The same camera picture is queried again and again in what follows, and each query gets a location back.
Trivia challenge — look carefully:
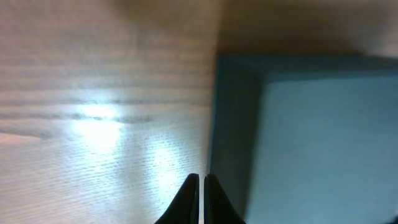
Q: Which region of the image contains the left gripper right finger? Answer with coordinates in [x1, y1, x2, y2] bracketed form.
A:
[203, 174, 246, 224]

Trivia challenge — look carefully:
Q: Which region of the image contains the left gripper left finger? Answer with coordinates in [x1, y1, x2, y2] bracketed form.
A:
[155, 174, 200, 224]

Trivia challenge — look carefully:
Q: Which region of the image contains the black gift box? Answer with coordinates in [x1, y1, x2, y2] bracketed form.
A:
[209, 55, 397, 223]

